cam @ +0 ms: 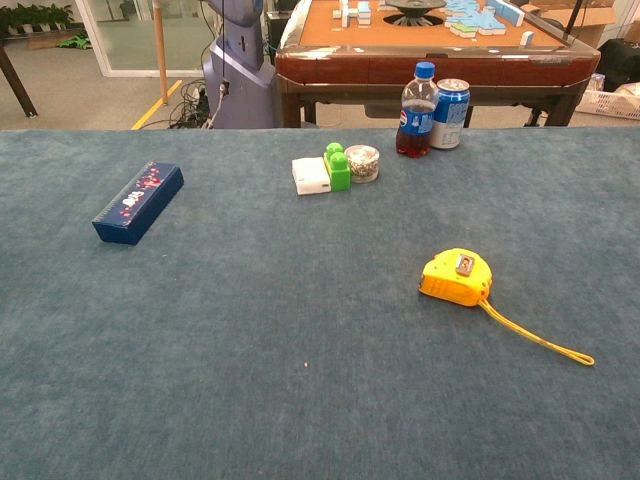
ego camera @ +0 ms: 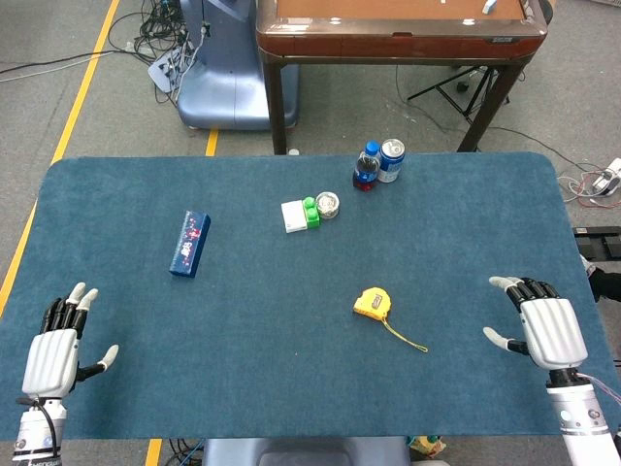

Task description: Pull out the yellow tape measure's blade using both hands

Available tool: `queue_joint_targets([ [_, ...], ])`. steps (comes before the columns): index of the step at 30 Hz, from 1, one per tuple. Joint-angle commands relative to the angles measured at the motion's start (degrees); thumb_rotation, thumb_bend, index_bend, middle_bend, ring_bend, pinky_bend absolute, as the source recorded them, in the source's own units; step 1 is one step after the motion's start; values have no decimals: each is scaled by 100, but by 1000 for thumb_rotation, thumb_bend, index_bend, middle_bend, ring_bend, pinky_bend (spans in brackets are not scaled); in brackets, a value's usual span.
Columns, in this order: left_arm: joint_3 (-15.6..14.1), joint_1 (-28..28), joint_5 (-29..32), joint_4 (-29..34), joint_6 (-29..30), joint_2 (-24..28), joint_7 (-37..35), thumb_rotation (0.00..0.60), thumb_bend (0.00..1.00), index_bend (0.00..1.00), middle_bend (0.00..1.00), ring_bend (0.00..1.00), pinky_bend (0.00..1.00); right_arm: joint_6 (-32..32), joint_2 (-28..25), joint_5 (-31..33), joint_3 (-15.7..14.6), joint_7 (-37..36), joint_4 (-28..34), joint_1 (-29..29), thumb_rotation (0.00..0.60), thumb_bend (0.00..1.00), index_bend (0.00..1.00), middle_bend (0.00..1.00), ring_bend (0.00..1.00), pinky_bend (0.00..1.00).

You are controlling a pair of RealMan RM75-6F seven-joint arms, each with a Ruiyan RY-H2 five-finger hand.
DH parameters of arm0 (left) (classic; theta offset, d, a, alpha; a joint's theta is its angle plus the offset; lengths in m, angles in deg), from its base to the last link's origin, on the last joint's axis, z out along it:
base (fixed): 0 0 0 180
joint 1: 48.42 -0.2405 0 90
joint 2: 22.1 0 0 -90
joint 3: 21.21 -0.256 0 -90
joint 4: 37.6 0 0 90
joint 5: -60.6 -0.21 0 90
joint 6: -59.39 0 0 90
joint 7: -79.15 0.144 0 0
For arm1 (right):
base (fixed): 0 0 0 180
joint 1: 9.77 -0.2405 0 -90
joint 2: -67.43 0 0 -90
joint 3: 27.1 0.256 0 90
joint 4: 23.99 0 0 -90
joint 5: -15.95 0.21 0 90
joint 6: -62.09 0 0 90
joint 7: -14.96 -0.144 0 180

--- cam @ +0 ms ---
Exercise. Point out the single blue white mahjong tile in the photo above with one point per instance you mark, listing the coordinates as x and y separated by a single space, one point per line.
527 38

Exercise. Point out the wooden pole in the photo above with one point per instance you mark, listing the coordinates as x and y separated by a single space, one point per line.
160 50

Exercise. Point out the small white box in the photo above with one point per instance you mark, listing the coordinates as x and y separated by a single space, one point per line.
310 176

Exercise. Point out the brown mahjong table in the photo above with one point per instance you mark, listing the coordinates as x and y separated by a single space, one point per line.
350 65

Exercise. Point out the white framed glass partition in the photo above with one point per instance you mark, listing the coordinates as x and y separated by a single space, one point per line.
107 65

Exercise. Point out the dark blue rectangular box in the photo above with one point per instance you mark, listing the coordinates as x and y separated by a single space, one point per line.
135 205

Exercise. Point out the stack of white mahjong tiles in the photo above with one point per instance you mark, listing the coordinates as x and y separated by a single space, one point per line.
357 12

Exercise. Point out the blue soda can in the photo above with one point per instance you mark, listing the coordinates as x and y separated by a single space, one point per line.
452 115

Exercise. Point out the pile of blue mahjong tiles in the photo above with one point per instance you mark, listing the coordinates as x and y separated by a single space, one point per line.
475 17

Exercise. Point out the cardboard box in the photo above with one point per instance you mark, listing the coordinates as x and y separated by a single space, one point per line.
595 20

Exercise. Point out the Pepsi cola plastic bottle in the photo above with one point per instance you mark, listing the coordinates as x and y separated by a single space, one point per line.
415 120

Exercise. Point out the green cloth on floor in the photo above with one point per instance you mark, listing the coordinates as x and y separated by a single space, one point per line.
75 41

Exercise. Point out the blue-grey machine pedestal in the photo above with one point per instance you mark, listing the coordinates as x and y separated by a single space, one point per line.
240 75

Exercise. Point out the dark table leg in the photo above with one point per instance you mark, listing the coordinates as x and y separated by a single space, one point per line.
17 82

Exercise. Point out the black bag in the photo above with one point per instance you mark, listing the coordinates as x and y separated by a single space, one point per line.
620 62

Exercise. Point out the black mahjong table centre dome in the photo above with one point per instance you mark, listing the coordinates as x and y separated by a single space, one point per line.
415 10

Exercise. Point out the white plastic basket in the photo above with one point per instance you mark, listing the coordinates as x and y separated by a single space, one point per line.
607 102

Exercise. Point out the green toy brick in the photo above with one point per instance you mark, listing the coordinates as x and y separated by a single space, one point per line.
339 172

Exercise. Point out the yellow tape measure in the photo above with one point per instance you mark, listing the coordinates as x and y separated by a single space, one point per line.
450 277

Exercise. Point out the row of potted plants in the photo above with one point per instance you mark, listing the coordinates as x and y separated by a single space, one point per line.
35 17

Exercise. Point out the clear round jar of pins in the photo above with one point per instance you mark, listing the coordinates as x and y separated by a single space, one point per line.
362 162

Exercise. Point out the blue felt table cover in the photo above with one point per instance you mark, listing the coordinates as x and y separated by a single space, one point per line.
300 325

